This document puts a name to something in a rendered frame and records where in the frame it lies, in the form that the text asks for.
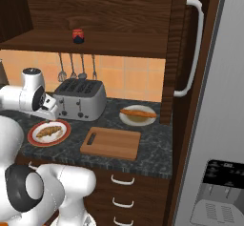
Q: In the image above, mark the plain white plate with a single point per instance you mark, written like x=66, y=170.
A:
x=137, y=121

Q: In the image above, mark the grey steel fridge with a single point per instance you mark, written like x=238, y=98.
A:
x=219, y=93

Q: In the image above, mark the silver four-slot toaster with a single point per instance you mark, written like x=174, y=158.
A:
x=81, y=101

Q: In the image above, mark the dark wooden drawer unit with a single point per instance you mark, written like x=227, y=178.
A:
x=149, y=195

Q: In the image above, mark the dark wooden wall cabinet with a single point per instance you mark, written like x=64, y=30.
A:
x=105, y=10

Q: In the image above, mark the hanging metal fork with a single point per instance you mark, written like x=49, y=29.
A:
x=94, y=73

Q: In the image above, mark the dark countertop appliance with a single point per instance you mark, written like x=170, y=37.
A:
x=2, y=74

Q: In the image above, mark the dark wooden cabinet door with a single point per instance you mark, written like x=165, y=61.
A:
x=173, y=45
x=14, y=13

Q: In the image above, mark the red rimmed white plate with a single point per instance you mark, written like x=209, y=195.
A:
x=65, y=131

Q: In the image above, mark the long orange baguette pastry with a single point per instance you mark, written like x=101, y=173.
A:
x=138, y=112

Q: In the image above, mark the golden brown croissant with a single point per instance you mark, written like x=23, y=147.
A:
x=48, y=131

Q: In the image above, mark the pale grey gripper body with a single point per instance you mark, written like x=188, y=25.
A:
x=47, y=112

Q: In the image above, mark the red lidded jam jar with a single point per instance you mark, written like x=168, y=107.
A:
x=78, y=36

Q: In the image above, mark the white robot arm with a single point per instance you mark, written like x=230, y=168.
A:
x=30, y=185

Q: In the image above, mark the wooden cutting board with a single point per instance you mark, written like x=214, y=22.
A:
x=114, y=143

